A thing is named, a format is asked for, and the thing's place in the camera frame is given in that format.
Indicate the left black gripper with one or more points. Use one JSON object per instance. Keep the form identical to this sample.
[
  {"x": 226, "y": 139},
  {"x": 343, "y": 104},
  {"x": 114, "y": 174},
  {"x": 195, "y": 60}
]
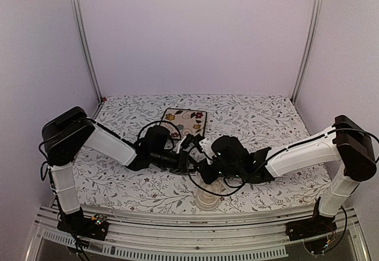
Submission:
[{"x": 182, "y": 164}]

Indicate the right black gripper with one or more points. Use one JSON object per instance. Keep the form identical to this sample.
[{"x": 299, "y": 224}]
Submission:
[{"x": 208, "y": 177}]

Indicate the white lace sneaker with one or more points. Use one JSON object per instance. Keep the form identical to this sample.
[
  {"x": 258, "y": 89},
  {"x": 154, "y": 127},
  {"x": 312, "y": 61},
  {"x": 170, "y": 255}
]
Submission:
[{"x": 206, "y": 201}]

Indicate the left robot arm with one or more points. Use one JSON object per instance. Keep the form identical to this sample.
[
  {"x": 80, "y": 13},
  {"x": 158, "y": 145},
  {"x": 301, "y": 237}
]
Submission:
[{"x": 64, "y": 136}]

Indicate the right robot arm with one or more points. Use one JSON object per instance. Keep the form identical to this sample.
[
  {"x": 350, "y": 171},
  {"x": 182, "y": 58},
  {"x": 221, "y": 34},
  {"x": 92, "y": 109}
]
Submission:
[{"x": 344, "y": 142}]

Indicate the square floral ceramic plate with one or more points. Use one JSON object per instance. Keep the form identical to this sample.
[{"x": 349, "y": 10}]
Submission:
[{"x": 182, "y": 122}]

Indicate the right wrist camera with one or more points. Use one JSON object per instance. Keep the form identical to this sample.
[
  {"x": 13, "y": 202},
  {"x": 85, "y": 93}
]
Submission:
[{"x": 205, "y": 145}]

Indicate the aluminium front rail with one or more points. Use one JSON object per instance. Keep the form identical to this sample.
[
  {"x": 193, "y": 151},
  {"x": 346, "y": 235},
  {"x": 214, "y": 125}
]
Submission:
[{"x": 134, "y": 235}]

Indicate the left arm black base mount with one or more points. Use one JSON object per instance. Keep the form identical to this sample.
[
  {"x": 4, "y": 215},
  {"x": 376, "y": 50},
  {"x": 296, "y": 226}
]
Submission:
[{"x": 95, "y": 227}]

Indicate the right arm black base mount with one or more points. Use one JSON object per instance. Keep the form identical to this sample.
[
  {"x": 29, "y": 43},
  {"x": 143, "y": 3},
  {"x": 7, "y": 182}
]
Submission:
[{"x": 310, "y": 227}]

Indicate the right aluminium corner post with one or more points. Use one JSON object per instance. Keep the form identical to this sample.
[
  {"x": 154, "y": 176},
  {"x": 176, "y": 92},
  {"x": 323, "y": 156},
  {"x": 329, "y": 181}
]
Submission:
[{"x": 311, "y": 33}]

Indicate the aluminium corner post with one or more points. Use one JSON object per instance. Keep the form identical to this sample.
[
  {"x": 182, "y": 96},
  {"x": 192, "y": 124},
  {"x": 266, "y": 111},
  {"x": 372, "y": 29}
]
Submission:
[
  {"x": 83, "y": 41},
  {"x": 311, "y": 33}
]

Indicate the left aluminium corner post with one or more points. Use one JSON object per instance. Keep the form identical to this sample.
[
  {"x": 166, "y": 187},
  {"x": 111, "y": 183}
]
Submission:
[{"x": 83, "y": 41}]

